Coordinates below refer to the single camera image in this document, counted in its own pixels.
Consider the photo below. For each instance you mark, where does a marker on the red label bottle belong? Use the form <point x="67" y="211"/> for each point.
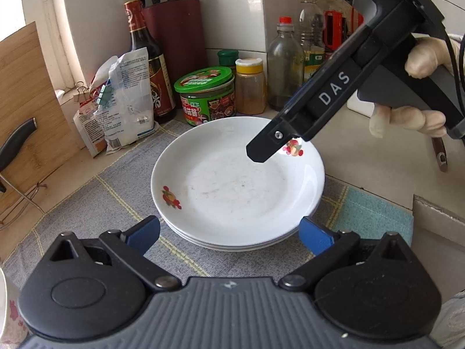
<point x="334" y="25"/>

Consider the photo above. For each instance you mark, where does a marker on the gold binder clip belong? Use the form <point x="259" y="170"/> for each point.
<point x="80" y="96"/>

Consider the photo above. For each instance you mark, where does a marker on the clear bag of white powder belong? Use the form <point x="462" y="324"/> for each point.
<point x="127" y="91"/>

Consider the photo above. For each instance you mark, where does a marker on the green lid sauce jar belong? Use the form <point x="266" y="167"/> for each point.
<point x="207" y="98"/>

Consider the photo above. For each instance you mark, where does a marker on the person's right hand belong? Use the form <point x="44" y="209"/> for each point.
<point x="428" y="58"/>

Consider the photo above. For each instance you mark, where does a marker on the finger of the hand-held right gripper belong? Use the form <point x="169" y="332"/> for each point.
<point x="267" y="149"/>
<point x="295" y="93"/>

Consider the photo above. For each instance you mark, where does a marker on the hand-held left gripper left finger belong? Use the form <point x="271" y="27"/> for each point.
<point x="145" y="232"/>

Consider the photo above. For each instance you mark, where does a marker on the oil bottle with gold cap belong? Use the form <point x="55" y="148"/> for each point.
<point x="311" y="32"/>

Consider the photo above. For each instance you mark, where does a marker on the bamboo cutting board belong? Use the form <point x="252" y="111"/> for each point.
<point x="32" y="80"/>

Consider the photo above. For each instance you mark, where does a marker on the white and orange bag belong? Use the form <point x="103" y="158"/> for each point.
<point x="89" y="131"/>

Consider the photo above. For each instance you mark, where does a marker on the grey plaid table cloth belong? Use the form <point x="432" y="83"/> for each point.
<point x="109" y="196"/>

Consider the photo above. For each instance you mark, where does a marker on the clear bottle with red cap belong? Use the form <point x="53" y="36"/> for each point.
<point x="285" y="65"/>

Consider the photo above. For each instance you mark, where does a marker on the yellow lid spice jar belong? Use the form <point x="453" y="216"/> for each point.
<point x="250" y="91"/>

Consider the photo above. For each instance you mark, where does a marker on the white plate with fruit print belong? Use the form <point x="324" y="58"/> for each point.
<point x="214" y="248"/>
<point x="225" y="189"/>
<point x="183" y="233"/>

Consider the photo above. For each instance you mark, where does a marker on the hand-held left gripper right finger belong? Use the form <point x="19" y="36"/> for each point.
<point x="314" y="234"/>

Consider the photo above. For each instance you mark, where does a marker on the white bowl with pink flowers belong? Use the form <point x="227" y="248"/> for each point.
<point x="9" y="309"/>

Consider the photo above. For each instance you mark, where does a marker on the small green cap jar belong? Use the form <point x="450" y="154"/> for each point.
<point x="228" y="58"/>

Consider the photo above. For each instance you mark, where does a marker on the green binder clip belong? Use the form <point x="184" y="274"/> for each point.
<point x="104" y="96"/>

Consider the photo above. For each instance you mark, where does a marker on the dark red knife block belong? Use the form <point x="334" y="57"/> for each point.
<point x="181" y="43"/>

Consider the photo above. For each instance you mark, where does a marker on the dark soy sauce bottle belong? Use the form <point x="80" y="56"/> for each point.
<point x="160" y="80"/>

